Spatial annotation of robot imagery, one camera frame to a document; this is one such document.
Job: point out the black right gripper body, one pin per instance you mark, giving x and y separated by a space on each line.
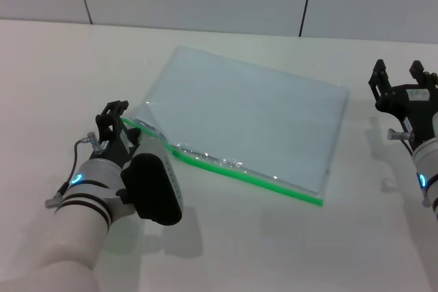
421 110

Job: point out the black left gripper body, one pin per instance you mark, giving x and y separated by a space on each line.
118 145

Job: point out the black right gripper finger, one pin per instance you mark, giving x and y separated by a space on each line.
422 75
380 83

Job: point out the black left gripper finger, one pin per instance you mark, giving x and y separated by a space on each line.
135 135
109 116

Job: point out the green zipper slider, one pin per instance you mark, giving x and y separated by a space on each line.
176 154

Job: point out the clear green-zip document bag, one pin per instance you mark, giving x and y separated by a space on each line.
246 117

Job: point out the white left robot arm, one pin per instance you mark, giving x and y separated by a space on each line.
75 230

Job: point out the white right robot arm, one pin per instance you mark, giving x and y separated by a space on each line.
427 158

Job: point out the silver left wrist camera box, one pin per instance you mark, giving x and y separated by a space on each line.
150 189

